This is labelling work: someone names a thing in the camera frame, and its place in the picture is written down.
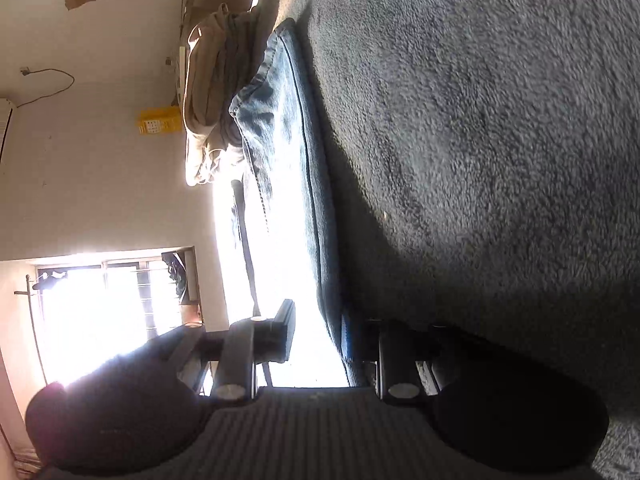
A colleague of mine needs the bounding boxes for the hanging clothes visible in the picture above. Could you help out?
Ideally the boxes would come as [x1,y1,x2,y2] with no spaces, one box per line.
[32,269,69,292]

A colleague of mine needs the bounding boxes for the white air conditioner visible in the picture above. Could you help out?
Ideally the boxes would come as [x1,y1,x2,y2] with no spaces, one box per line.
[0,97,17,164]

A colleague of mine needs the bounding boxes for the beige cotton garment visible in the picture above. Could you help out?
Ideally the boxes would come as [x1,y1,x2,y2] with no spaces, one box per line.
[182,2,271,187]

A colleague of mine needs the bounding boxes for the dark cloth bundle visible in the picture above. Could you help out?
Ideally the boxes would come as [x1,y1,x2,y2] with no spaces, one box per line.
[162,252,187,302]

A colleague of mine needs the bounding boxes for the grey bed blanket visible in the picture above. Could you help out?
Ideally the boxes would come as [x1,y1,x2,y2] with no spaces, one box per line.
[215,0,640,480]

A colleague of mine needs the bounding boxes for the black wall cable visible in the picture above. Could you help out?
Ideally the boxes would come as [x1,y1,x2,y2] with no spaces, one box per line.
[20,66,76,109]

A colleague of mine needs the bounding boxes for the yellow box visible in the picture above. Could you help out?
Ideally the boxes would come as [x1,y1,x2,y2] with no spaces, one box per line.
[137,105,182,135]

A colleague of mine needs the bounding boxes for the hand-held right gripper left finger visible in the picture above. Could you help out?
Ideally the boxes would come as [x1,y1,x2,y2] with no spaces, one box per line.
[149,299,297,403]

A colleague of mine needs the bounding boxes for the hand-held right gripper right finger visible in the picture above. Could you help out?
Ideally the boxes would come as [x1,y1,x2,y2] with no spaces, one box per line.
[340,310,502,404]

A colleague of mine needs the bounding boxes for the blue denim jeans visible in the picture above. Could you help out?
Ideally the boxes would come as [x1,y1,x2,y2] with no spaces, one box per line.
[229,17,372,387]

